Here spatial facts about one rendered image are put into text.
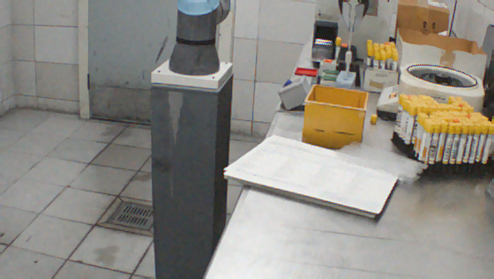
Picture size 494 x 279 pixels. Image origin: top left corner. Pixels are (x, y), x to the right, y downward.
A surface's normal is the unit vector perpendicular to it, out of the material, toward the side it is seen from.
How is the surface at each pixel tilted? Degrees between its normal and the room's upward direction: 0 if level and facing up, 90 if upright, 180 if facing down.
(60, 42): 90
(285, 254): 0
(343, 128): 90
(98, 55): 90
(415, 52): 92
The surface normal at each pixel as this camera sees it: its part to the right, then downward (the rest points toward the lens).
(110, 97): -0.16, 0.37
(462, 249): 0.07, -0.92
